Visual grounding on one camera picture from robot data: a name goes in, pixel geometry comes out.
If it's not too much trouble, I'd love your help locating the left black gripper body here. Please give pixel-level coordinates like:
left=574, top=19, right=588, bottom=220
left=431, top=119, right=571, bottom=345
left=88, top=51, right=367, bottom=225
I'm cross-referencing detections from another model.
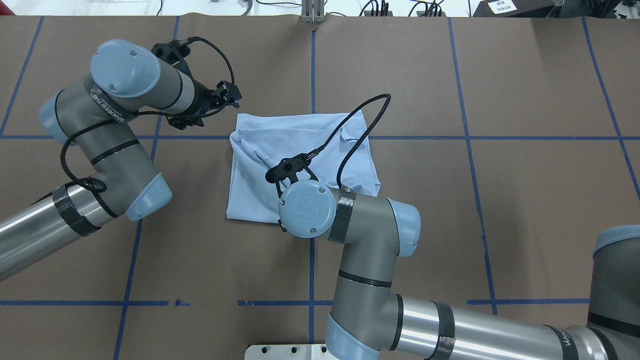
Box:
left=187, top=80, right=221, bottom=121

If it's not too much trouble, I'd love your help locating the light blue t-shirt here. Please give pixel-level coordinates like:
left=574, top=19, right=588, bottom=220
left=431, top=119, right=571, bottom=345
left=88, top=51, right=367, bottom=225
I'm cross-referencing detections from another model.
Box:
left=225, top=110, right=382, bottom=224

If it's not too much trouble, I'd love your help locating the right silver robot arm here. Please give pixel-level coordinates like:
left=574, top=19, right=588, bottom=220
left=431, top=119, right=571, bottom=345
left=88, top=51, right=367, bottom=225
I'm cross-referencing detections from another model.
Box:
left=278, top=180, right=639, bottom=360

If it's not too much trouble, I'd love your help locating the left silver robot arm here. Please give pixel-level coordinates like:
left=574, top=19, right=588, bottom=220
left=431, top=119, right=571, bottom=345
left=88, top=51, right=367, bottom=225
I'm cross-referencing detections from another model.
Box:
left=1, top=36, right=242, bottom=280

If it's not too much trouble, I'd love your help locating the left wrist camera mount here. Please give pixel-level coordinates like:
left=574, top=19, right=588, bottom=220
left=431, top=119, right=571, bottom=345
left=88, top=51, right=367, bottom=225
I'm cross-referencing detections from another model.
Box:
left=150, top=38, right=206, bottom=131

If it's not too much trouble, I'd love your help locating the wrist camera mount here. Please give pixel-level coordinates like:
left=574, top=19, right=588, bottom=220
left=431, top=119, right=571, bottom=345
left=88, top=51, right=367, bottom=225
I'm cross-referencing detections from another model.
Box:
left=150, top=38, right=206, bottom=131
left=265, top=152, right=318, bottom=198

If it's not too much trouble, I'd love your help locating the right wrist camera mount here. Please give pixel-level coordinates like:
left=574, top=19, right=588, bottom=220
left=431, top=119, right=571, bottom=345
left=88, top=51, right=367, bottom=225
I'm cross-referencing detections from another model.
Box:
left=265, top=152, right=318, bottom=198

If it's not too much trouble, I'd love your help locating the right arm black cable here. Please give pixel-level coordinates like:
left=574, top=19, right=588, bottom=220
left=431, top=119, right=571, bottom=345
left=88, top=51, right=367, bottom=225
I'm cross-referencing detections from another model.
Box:
left=305, top=93, right=393, bottom=190

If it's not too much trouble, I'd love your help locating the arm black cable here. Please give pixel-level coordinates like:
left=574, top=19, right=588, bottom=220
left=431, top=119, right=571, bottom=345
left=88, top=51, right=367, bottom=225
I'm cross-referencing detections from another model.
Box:
left=305, top=93, right=393, bottom=190
left=59, top=36, right=237, bottom=195

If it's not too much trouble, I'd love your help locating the aluminium frame post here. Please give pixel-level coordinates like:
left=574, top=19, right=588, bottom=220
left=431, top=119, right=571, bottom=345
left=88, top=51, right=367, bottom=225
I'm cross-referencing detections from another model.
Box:
left=300, top=0, right=326, bottom=24

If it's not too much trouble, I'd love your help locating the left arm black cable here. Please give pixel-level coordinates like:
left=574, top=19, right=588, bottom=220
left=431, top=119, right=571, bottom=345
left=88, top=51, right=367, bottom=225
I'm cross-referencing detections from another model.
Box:
left=59, top=36, right=237, bottom=195

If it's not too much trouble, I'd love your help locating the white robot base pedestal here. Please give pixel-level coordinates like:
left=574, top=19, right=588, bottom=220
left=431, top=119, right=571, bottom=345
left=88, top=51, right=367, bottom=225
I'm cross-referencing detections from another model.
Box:
left=244, top=344, right=338, bottom=360

